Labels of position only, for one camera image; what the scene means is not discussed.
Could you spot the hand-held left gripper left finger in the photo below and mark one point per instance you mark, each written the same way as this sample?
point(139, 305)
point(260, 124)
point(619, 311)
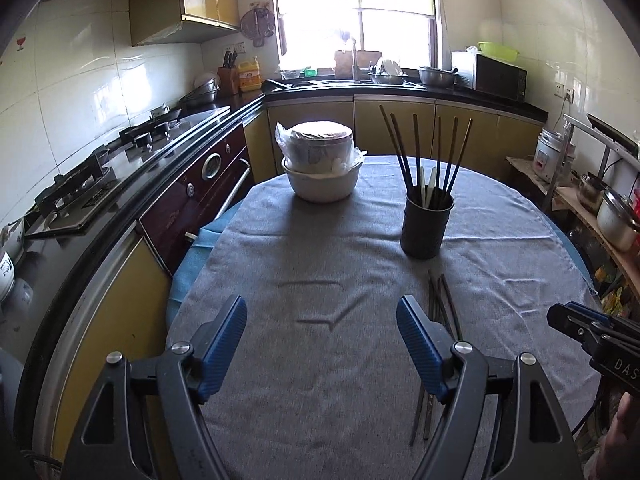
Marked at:
point(225, 345)

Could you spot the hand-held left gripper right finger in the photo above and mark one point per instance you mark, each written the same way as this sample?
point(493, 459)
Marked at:
point(420, 345)

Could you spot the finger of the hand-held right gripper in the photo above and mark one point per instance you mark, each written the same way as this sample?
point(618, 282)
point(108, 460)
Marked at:
point(567, 320)
point(597, 310)

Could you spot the dark chopstick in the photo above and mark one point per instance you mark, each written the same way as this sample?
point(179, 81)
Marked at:
point(446, 305)
point(431, 292)
point(440, 300)
point(452, 310)

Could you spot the black perforated utensil holder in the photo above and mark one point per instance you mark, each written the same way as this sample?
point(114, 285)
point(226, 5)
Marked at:
point(425, 230)

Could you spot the group of dark chopsticks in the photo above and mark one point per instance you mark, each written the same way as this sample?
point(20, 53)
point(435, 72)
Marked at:
point(417, 152)

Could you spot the person's right hand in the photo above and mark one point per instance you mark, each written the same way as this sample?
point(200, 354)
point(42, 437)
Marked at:
point(622, 430)

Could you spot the wooden shelf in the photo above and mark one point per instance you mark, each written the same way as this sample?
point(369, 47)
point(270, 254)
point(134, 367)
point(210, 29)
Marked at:
point(575, 200)

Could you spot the metal kettle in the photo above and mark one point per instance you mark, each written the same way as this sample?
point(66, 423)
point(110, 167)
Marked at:
point(590, 192)

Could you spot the yellow base cabinet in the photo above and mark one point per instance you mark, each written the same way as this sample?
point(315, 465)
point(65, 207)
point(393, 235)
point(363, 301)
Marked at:
point(390, 125)
point(115, 300)

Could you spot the grey tablecloth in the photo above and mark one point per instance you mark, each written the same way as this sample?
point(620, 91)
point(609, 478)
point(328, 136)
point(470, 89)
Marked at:
point(325, 260)

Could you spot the dark red oven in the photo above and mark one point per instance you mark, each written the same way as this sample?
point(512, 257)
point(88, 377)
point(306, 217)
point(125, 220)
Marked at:
point(200, 195)

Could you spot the white rice cooker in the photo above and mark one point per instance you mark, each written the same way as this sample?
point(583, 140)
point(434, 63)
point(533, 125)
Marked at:
point(550, 152)

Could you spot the white ceramic bowl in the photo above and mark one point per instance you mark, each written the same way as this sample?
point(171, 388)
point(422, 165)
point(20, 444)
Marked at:
point(320, 187)

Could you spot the black gas cooktop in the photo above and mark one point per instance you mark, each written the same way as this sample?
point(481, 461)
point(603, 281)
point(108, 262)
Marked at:
point(100, 185)

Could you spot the plastic-wrapped stack of bowls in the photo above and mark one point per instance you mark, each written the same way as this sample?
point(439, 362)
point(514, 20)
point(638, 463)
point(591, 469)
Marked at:
point(315, 147)

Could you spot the white printed bowl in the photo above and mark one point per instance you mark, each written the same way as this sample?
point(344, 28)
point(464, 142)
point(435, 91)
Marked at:
point(5, 275)

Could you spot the small white bowl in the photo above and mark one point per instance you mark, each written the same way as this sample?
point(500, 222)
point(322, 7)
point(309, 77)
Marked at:
point(19, 240)

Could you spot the black microwave oven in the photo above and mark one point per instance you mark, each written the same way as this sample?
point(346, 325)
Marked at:
point(495, 77)

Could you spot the stack of metal bowls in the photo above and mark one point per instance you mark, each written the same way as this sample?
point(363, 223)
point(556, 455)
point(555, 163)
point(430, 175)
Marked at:
point(202, 92)

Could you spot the yellow oil bottle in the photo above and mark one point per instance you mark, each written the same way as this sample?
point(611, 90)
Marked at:
point(250, 77)

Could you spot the metal basin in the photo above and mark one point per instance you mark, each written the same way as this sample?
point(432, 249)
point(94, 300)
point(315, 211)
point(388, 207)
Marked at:
point(435, 76)

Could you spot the dish rack with dishes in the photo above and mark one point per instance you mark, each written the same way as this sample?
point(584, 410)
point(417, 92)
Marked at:
point(387, 77)

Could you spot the wooden knife block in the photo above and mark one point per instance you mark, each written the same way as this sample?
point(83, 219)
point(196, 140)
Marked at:
point(227, 74)

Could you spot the green plastic basin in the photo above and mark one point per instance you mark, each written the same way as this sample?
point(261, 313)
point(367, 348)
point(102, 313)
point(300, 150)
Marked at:
point(500, 51)

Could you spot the metal faucet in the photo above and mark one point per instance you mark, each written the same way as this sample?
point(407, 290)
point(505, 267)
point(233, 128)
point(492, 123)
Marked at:
point(355, 65)

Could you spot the wooden cutting board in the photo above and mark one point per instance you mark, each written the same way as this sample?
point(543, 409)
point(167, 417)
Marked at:
point(345, 62)

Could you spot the kitchen window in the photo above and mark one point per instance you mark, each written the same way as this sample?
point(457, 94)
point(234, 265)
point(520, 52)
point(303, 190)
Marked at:
point(390, 35)

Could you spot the metal frame rack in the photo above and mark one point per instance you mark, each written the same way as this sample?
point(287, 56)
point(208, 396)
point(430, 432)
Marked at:
point(590, 130)

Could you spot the white wall socket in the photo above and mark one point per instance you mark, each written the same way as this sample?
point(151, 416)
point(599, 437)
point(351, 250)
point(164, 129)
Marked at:
point(562, 91)

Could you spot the red wall sticker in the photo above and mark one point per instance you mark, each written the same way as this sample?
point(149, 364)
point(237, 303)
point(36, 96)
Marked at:
point(20, 42)

